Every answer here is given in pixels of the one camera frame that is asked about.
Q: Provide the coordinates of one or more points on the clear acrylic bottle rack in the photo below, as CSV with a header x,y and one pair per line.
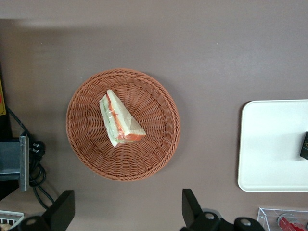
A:
x,y
264,216

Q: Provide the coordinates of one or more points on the red cola bottle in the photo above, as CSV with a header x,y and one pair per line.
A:
x,y
287,222

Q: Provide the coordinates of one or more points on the round brown wicker basket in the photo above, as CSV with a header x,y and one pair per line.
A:
x,y
149,149

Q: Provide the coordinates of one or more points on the cream plastic serving tray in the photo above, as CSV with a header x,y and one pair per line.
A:
x,y
269,144

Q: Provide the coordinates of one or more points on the small black box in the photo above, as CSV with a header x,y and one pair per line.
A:
x,y
304,145

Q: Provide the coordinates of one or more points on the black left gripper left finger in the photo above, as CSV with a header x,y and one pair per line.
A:
x,y
61,211

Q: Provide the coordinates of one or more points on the yellow emergency stop box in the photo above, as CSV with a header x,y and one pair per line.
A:
x,y
2,96

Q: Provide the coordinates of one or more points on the triangular sandwich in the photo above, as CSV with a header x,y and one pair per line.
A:
x,y
120,115

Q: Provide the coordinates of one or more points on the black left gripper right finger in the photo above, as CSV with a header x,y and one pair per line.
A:
x,y
190,209

